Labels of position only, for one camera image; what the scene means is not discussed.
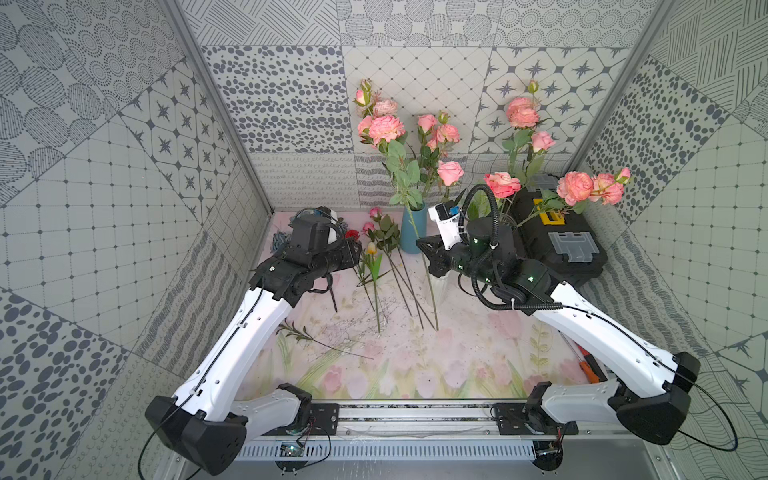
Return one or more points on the blue grey rose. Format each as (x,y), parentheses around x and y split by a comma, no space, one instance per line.
(282,229)

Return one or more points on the black toolbox yellow label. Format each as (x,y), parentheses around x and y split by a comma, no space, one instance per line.
(566,244)

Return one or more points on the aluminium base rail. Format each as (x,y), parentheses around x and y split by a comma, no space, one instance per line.
(441,419)

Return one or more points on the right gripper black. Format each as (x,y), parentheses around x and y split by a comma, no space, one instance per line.
(437,253)

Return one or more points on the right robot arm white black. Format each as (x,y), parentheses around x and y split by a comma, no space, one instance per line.
(649,391)

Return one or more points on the pink carnation spray stem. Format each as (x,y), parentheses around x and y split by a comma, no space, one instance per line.
(373,103)

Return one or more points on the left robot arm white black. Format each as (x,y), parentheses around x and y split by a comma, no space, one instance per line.
(203,421)

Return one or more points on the magenta rosebud stem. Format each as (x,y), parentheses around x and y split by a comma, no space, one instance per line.
(384,237)

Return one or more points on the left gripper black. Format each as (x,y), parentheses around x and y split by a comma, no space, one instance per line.
(346,252)

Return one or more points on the red orange pliers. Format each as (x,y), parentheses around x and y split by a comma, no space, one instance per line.
(588,363)

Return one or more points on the tall blue ceramic vase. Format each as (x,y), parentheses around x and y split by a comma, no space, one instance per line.
(413,227)

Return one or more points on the red carnation stem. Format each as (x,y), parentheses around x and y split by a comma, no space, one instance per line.
(360,269)

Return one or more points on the large pink peony spray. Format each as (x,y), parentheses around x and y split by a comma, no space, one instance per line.
(523,116)

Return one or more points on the pink rose single stem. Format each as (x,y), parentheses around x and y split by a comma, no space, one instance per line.
(428,150)

